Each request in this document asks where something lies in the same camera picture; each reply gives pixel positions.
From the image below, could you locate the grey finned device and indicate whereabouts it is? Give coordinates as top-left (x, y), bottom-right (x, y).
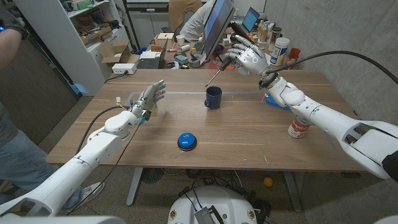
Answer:
top-left (194, 207), bottom-right (217, 224)

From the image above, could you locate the person in grey shirt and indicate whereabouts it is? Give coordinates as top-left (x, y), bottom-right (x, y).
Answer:
top-left (0, 102), bottom-right (85, 212)

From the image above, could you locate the white shelf unit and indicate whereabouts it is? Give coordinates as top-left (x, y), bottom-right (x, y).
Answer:
top-left (12, 0), bottom-right (131, 96)

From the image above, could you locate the black laptop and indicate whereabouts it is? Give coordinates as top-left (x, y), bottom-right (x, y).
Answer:
top-left (136, 39), bottom-right (169, 70)

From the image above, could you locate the white canister blue label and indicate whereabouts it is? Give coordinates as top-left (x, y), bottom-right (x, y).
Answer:
top-left (269, 37), bottom-right (290, 67)

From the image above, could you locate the black white glove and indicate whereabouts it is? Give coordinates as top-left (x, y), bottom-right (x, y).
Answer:
top-left (0, 17), bottom-right (28, 35)

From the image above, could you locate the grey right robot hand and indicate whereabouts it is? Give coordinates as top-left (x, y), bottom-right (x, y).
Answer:
top-left (223, 34), bottom-right (279, 90)

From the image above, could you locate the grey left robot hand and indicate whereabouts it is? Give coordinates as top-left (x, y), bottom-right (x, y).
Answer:
top-left (129, 79), bottom-right (167, 121)

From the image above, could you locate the grey tape roll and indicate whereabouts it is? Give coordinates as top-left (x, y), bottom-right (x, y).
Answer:
top-left (188, 54), bottom-right (203, 68)

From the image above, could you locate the white power box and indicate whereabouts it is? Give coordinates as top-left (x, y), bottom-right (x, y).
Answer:
top-left (111, 63), bottom-right (137, 75)

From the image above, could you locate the blue plastic block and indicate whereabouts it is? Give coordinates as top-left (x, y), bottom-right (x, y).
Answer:
top-left (264, 93), bottom-right (292, 111)

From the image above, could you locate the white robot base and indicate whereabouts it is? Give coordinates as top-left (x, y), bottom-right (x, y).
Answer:
top-left (167, 185), bottom-right (258, 224)

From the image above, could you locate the seated person in white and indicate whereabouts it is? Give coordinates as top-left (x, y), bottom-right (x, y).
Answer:
top-left (179, 0), bottom-right (218, 43)

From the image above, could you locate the open laptop blue screen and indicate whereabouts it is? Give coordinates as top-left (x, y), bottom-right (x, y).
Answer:
top-left (241, 7), bottom-right (261, 34)

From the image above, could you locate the black blue handled screwdriver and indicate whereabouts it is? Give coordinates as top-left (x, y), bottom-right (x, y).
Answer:
top-left (204, 57), bottom-right (233, 88)

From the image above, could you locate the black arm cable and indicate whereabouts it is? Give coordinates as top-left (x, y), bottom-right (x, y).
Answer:
top-left (267, 50), bottom-right (398, 85)
top-left (75, 105), bottom-right (131, 155)

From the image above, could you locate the dark blue mug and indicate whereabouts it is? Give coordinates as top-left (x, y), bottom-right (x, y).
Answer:
top-left (204, 86), bottom-right (223, 110)

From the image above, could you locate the grey white sneaker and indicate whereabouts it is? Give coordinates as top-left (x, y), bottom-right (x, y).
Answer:
top-left (63, 182), bottom-right (106, 213)

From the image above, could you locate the wooden tissue box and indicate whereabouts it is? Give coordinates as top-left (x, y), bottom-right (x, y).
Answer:
top-left (154, 32), bottom-right (175, 50)

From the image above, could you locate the pink pouch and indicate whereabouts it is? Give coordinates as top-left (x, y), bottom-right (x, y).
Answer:
top-left (205, 60), bottom-right (223, 70)

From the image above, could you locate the blue push button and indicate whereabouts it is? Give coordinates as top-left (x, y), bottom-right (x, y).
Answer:
top-left (177, 132), bottom-right (198, 152)

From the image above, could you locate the tilted computer monitor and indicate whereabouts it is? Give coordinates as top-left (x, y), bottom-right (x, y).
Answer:
top-left (203, 0), bottom-right (236, 62)

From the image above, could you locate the brown office chair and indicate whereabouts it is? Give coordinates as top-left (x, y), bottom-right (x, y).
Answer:
top-left (168, 0), bottom-right (203, 34)

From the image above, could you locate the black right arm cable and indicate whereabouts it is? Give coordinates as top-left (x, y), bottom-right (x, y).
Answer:
top-left (267, 50), bottom-right (398, 85)

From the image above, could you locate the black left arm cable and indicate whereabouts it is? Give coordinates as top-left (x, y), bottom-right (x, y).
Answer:
top-left (75, 105), bottom-right (131, 155)

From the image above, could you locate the grey table leg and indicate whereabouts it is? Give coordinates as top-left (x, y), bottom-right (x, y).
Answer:
top-left (126, 167), bottom-right (144, 207)
top-left (282, 170), bottom-right (303, 213)

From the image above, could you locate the open cardboard box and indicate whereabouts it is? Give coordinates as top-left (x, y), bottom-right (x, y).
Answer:
top-left (96, 39), bottom-right (141, 68)

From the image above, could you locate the person's bare forearm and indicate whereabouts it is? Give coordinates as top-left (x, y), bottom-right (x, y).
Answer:
top-left (0, 27), bottom-right (25, 71)

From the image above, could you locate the red white soup can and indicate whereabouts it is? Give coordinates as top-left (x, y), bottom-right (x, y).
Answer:
top-left (287, 114), bottom-right (312, 139)

